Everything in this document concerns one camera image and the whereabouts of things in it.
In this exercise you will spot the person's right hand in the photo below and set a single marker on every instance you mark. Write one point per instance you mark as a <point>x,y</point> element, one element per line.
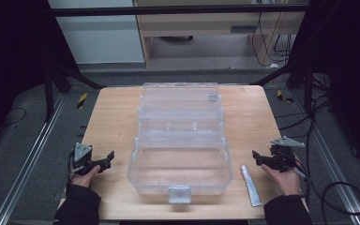
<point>283,182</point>

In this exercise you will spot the person's left hand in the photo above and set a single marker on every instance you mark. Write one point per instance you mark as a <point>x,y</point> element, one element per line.
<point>85,178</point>

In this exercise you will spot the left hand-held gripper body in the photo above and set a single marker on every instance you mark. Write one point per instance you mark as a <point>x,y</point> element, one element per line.
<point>82,153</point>

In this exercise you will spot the black horizontal frame bar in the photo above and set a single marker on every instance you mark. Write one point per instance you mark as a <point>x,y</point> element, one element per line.
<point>175,11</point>

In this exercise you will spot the aluminium floor rail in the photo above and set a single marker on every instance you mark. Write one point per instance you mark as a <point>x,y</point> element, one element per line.
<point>334,168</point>
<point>28,159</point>

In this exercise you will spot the clear plastic storage box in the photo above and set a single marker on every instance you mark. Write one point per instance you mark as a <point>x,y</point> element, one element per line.
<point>180,150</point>

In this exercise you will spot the black curtain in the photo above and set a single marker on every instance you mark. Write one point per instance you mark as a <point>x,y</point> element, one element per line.
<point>15,50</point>
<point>347,62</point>

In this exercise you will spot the light wooden desk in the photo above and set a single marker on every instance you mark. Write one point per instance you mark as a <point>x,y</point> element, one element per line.
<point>206,26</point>

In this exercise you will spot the white ointment tube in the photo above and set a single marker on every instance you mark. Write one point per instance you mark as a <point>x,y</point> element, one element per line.
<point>250,187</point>

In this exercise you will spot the black metal stand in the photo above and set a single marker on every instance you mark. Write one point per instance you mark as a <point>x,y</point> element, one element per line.
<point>307,90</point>
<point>48,93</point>

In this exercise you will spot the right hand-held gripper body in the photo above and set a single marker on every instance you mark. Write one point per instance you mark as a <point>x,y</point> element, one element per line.
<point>282,154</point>

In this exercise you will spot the white cabinet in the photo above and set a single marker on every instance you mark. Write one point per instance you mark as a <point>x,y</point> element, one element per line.
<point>97,37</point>

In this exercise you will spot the yellow black striped tape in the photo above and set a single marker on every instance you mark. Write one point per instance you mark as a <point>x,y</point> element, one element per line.
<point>82,100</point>
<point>283,97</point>

